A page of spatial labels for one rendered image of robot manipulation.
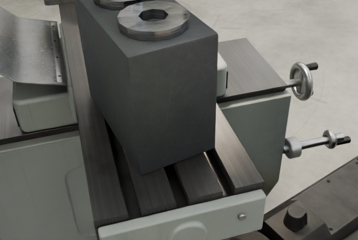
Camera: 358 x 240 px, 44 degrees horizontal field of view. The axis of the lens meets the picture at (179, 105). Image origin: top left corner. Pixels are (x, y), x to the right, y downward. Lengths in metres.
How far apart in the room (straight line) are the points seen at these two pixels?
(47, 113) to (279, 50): 2.09
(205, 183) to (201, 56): 0.17
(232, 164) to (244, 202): 0.06
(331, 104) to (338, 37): 0.79
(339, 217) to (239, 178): 0.52
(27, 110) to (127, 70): 0.53
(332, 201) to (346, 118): 1.30
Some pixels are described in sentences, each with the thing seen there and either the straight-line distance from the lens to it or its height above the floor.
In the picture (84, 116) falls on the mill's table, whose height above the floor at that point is 0.97.
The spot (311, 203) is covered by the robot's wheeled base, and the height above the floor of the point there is 0.59.
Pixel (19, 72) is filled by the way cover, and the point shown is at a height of 0.92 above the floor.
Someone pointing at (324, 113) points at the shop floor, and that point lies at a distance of 2.40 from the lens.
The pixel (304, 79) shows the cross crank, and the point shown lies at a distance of 1.35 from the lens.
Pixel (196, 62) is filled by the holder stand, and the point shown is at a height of 1.12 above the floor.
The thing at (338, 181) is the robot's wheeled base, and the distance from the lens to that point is 1.18.
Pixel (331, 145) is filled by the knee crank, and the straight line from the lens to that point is 1.35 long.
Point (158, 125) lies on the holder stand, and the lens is 0.57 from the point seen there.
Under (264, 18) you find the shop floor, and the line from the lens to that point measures 3.31.
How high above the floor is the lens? 1.40
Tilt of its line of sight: 36 degrees down
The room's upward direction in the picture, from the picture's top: 2 degrees counter-clockwise
